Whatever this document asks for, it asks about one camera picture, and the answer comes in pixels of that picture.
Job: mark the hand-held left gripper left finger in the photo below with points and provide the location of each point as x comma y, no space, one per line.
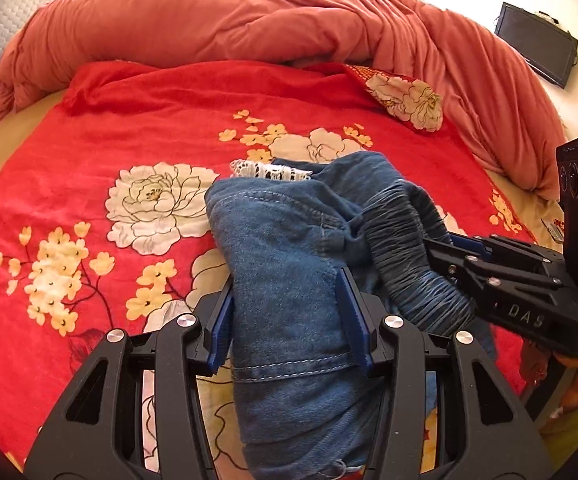
221,330

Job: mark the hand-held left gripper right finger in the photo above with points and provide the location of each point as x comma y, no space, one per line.
353,320

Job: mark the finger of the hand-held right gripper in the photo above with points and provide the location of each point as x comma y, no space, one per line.
471,246
459,270

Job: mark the person's right forearm green sleeve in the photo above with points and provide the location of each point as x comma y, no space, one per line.
576,430

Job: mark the red floral blanket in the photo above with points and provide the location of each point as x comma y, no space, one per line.
169,125

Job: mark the black flat screen television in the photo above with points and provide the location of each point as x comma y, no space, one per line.
536,42

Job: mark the coral duvet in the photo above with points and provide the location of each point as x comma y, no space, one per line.
269,15

